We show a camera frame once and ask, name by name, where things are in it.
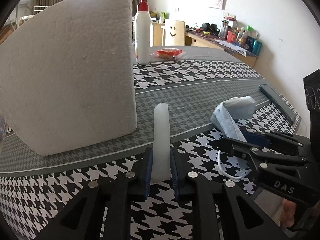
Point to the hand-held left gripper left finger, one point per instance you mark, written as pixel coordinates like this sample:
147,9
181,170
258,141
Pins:
149,172

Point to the person's right hand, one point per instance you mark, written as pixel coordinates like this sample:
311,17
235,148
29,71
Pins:
288,212

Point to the group of bottles and cans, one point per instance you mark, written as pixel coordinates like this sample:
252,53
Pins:
240,35

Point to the red snack packet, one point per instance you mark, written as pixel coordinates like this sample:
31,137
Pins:
168,53

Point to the wooden chair with smiley face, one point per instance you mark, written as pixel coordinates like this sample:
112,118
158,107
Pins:
173,32

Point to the dark flat rectangular case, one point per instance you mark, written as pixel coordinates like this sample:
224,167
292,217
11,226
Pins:
277,100

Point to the white paper sheets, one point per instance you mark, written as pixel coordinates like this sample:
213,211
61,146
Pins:
232,47

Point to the grey metal bunk bed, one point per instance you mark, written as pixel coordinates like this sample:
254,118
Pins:
37,8

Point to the long wooden desk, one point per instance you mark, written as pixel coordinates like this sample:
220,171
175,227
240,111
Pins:
207,42

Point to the green paper bag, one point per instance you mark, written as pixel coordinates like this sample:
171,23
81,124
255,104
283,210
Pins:
163,17

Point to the white foam tube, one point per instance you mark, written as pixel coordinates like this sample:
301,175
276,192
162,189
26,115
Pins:
162,142

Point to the white pump lotion bottle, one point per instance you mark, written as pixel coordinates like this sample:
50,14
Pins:
143,37

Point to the blue face mask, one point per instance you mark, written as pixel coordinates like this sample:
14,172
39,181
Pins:
226,122

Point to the white foam box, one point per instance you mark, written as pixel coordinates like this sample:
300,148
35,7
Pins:
70,67

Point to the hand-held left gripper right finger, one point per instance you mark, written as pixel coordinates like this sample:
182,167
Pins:
175,177

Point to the black headphones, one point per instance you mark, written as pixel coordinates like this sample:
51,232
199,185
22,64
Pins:
210,27

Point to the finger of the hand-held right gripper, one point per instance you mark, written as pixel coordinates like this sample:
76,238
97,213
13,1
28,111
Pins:
235,147
255,138

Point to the houndstooth tablecloth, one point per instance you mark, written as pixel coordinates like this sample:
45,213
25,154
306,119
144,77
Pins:
200,80

